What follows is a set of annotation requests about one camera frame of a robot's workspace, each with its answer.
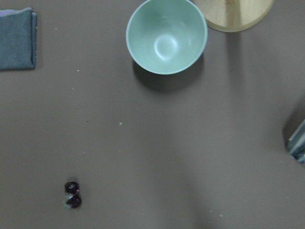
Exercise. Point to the wooden cup stand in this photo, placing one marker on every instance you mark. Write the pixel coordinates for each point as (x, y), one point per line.
(233, 15)

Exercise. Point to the metal ice scoop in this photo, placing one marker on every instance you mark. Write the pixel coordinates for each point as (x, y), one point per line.
(296, 144)

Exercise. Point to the mint green bowl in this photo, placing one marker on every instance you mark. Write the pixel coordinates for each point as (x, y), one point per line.
(166, 36)

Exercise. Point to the grey folded cloth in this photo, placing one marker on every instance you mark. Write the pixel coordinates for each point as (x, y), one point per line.
(18, 29)

